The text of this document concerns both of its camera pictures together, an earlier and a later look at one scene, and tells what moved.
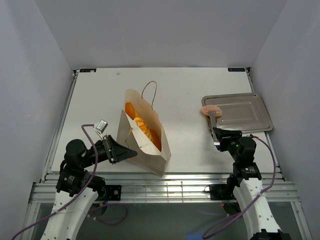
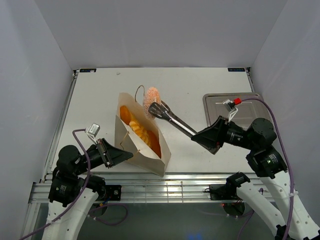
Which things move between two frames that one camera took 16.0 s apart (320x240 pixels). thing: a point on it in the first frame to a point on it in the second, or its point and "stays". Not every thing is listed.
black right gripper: (222, 133) to (213, 135)
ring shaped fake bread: (144, 127) to (143, 133)
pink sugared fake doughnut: (206, 109) to (152, 95)
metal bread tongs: (212, 117) to (162, 111)
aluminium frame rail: (168, 188) stays
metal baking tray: (244, 112) stays
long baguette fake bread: (130, 110) to (125, 115)
